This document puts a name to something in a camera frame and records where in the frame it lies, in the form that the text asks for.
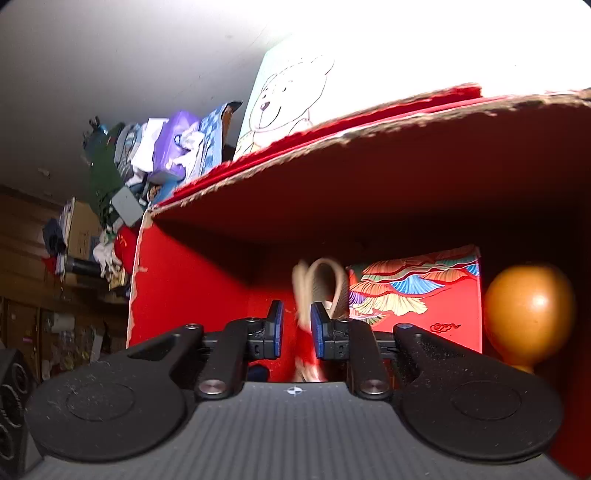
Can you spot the white crumpled cloth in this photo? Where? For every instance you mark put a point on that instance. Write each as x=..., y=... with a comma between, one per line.
x=107, y=256

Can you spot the red and beige ornament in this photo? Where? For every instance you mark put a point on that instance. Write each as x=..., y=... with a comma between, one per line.
x=307, y=350

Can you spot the green cloth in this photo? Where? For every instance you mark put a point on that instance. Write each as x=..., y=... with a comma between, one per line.
x=104, y=175

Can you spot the brown cardboard box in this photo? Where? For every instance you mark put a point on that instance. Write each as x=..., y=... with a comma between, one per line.
x=81, y=230

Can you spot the small grey box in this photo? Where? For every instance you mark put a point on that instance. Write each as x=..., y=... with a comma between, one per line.
x=127, y=205

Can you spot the black cylinder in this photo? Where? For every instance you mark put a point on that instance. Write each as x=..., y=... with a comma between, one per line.
x=83, y=266

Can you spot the blue checked packet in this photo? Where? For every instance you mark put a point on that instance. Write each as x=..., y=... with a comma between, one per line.
x=213, y=134

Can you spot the wooden cabinet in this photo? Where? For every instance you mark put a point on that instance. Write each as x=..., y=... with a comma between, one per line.
x=23, y=323

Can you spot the large red cardboard box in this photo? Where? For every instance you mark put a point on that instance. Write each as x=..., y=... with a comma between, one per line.
x=415, y=184

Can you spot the red printed gift box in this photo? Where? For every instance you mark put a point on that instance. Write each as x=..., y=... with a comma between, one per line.
x=415, y=318

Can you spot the purple tissue pack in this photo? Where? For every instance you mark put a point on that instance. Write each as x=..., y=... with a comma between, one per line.
x=173, y=143

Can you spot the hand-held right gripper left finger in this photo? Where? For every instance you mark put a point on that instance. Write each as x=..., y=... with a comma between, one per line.
x=275, y=330

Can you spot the brown gourd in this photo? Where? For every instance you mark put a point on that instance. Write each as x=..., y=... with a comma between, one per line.
x=526, y=314

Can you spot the red cloth item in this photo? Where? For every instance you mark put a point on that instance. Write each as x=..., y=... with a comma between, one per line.
x=125, y=249

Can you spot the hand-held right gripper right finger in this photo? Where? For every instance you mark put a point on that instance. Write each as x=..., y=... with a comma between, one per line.
x=317, y=330

